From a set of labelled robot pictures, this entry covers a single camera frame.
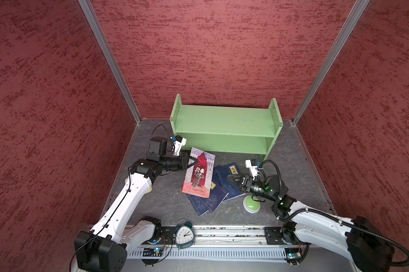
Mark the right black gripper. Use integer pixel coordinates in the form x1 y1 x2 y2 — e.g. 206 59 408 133
227 173 277 202

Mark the green push button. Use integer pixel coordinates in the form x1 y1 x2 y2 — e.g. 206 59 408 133
243 196 261 214

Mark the circuit board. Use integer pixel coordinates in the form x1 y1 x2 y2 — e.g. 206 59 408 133
141 247 164 266
284 248 303 266

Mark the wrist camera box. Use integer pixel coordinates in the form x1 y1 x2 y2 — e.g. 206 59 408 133
147 135 187 163
245 159 260 179

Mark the cream calculator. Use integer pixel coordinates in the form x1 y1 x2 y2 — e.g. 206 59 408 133
146 185 153 194

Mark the pink illustrated book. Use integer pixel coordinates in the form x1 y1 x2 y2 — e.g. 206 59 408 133
182 147 215 198

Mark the aluminium corner post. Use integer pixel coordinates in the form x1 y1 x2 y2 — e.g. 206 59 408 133
78 0 142 125
292 0 370 126

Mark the teal alarm clock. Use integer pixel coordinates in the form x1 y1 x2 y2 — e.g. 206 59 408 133
174 221 196 250

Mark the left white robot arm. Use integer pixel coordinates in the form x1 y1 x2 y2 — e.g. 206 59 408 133
74 153 198 272

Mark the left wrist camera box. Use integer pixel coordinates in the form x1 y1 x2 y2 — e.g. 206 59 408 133
147 135 187 163

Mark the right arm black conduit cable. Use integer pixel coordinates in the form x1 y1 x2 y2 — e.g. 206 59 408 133
258 159 409 267

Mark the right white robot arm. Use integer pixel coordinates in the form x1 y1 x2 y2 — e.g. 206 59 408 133
227 175 394 272

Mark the right aluminium corner post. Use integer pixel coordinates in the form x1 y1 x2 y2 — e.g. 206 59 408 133
292 0 370 126

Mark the green wooden shelf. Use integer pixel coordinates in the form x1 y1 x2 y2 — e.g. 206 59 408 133
169 94 283 160

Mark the left aluminium corner post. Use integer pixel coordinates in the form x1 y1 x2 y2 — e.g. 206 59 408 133
78 0 142 125

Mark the blue book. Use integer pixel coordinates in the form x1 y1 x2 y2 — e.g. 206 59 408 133
187 194 209 216
214 163 244 201
200 182 228 213

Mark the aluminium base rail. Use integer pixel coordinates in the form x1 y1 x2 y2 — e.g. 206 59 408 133
71 224 372 272

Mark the right circuit board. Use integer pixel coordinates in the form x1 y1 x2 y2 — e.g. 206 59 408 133
284 248 303 266

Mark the left circuit board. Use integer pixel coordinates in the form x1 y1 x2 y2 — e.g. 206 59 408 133
141 247 164 266

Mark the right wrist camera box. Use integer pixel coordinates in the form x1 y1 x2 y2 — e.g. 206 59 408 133
245 159 260 179

